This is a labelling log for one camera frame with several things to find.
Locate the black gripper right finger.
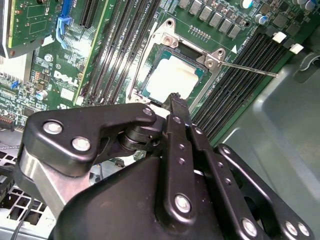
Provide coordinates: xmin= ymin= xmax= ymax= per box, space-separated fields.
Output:
xmin=177 ymin=93 xmax=316 ymax=240

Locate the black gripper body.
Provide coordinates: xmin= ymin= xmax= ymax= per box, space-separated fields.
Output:
xmin=53 ymin=156 xmax=242 ymax=240

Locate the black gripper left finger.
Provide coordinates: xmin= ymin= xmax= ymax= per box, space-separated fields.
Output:
xmin=13 ymin=93 xmax=198 ymax=222

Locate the metal socket cover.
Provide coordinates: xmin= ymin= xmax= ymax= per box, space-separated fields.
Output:
xmin=146 ymin=103 xmax=173 ymax=118

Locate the silver-topped CPU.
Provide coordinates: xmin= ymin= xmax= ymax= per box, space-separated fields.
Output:
xmin=139 ymin=43 xmax=210 ymax=105

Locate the wire locking lever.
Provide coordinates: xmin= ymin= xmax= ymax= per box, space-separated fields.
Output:
xmin=217 ymin=60 xmax=280 ymax=77

